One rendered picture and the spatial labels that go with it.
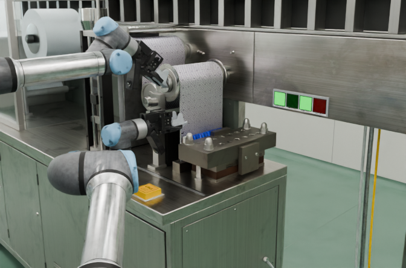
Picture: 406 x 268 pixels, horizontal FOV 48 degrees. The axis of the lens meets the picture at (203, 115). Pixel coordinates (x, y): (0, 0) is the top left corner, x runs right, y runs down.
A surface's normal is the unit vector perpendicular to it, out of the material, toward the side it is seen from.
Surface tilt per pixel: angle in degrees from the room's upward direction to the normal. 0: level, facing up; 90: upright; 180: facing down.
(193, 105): 90
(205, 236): 90
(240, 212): 90
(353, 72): 90
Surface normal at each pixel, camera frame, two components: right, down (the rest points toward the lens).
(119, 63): 0.65, 0.18
